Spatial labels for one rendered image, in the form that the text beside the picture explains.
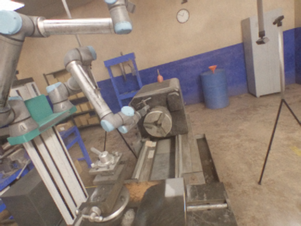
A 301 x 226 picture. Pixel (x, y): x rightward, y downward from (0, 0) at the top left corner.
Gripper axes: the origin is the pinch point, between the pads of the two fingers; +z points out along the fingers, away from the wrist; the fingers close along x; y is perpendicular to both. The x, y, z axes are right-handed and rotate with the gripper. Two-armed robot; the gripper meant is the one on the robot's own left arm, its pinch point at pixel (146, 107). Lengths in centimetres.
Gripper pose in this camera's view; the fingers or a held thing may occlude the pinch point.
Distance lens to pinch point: 148.7
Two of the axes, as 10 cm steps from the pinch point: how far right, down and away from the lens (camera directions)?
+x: 6.3, -2.7, -7.2
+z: 5.6, -4.9, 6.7
